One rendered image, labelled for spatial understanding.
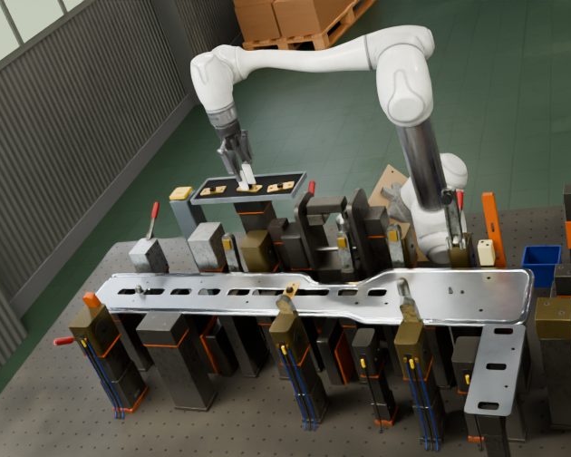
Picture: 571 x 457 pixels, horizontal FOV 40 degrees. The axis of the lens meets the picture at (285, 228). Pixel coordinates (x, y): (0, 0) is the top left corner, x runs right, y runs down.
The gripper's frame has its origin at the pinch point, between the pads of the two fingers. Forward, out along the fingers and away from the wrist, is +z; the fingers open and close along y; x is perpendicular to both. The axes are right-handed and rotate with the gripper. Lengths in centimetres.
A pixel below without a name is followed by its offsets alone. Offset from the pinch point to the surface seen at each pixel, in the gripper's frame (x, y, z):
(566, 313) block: 108, 22, 14
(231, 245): 4.2, 19.2, 12.4
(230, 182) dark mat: -9.8, -2.1, 4.0
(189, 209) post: -22.1, 8.1, 9.1
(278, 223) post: 16.0, 8.5, 10.1
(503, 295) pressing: 88, 13, 20
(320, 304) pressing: 42, 29, 20
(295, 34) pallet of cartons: -275, -378, 101
